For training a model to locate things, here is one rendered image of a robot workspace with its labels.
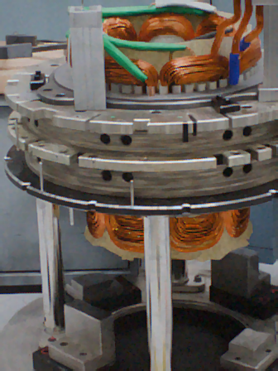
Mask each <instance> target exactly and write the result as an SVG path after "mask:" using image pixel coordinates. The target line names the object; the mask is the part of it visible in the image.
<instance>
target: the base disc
mask: <svg viewBox="0 0 278 371"><path fill-rule="evenodd" d="M196 274H198V275H201V277H204V278H205V289H204V290H202V291H199V292H182V291H173V292H172V307H173V308H187V309H195V310H201V311H208V312H212V313H215V314H218V315H221V316H224V317H227V318H228V319H229V320H232V321H234V322H236V323H237V324H239V325H241V326H242V327H243V328H244V329H246V328H248V329H252V330H257V331H260V332H263V333H266V334H269V335H271V343H275V332H274V323H275V322H276V321H277V312H276V313H275V314H274V315H273V316H270V317H269V318H267V319H266V320H261V319H258V318H256V317H253V316H249V315H246V314H244V313H241V312H239V311H235V310H232V309H229V308H227V307H225V306H221V305H219V304H216V303H213V302H211V301H209V286H210V285H211V267H209V266H196V265H188V275H196ZM124 277H125V278H126V279H127V280H128V281H129V282H131V283H132V284H133V285H135V286H136V287H138V288H140V289H141V301H140V302H137V303H134V304H131V305H128V306H124V307H121V308H118V309H115V310H112V311H107V312H108V313H110V314H113V318H114V320H116V319H117V318H120V317H122V316H125V315H127V314H130V313H133V312H140V311H146V271H145V267H139V273H138V275H133V276H124ZM44 327H45V317H44V305H43V295H41V296H39V297H37V298H36V299H35V300H33V301H31V302H30V303H28V304H27V305H25V306H24V307H23V308H22V309H21V310H20V311H19V312H18V313H16V314H15V315H14V316H13V318H11V319H10V321H9V322H8V323H7V324H6V325H5V327H4V328H2V331H1V332H0V371H37V370H35V369H33V363H32V353H33V352H35V351H37V350H39V349H41V347H40V346H39V339H40V337H41V333H42V331H43V329H44ZM29 355H30V357H29Z"/></svg>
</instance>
